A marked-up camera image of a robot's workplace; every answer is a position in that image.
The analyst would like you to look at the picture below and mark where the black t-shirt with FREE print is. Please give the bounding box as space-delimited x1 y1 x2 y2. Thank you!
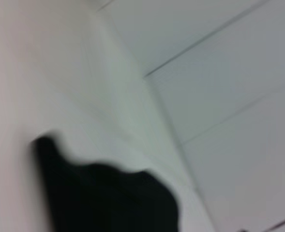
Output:
32 136 182 232

